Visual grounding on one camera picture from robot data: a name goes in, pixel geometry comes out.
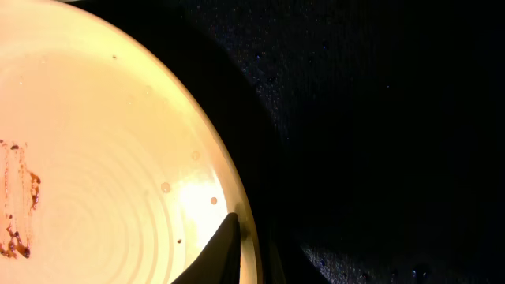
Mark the yellow plate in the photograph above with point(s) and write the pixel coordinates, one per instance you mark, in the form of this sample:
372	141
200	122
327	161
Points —
110	170

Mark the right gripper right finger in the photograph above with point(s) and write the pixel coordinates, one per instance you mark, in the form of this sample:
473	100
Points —
276	269

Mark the black round tray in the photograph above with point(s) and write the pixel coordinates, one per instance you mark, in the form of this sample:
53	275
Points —
369	135

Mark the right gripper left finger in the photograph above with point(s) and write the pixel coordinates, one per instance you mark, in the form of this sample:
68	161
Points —
219	261

